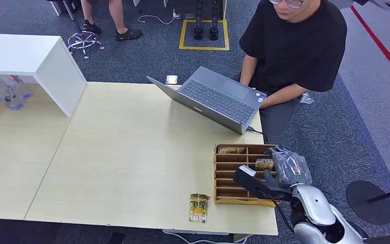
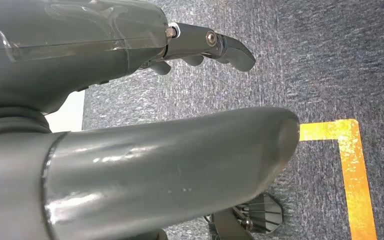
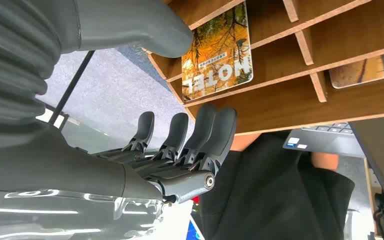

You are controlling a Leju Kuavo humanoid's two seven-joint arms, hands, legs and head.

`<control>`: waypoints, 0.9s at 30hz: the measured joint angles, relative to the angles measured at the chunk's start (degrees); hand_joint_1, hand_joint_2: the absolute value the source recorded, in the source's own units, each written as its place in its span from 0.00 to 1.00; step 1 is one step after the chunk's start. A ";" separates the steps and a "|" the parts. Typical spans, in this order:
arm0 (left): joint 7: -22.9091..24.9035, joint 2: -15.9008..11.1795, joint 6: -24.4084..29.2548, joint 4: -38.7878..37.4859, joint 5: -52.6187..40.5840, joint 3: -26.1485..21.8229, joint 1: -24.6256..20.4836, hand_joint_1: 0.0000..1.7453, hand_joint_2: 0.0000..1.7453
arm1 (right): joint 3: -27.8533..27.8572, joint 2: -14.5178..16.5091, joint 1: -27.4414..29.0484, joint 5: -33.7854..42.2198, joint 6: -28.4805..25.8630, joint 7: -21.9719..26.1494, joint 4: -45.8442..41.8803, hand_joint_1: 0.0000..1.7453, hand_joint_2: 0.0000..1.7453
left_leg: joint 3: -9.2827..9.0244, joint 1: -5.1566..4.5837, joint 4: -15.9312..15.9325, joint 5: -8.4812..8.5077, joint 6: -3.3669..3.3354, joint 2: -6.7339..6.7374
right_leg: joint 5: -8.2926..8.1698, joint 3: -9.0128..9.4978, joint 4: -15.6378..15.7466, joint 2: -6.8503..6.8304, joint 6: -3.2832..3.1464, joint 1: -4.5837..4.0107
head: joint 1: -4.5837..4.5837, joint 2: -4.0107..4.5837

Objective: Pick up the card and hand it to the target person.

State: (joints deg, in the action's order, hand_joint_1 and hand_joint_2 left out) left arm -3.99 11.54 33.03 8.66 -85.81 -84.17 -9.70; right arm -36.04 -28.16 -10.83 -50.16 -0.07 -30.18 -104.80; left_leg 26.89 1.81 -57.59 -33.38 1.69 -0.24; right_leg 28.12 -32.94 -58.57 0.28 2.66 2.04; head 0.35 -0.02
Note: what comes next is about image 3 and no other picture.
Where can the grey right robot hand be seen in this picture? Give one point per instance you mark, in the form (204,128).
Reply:
(79,169)

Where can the orange hotel key card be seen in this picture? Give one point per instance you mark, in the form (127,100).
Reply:
(218,56)

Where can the person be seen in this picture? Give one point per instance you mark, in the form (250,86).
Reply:
(271,192)

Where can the wooden card rack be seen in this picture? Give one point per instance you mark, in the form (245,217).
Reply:
(278,99)

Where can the brown key card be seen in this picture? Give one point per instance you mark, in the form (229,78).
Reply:
(367,71)

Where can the thin black rod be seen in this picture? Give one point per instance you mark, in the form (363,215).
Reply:
(72,86)

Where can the ribbed grey right arm sleeve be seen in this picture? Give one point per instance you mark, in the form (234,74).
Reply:
(10,66)

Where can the blue white sign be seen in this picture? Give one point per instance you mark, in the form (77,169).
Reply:
(193,232)

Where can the dark grey laptop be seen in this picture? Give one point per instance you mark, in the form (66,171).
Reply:
(321,142)

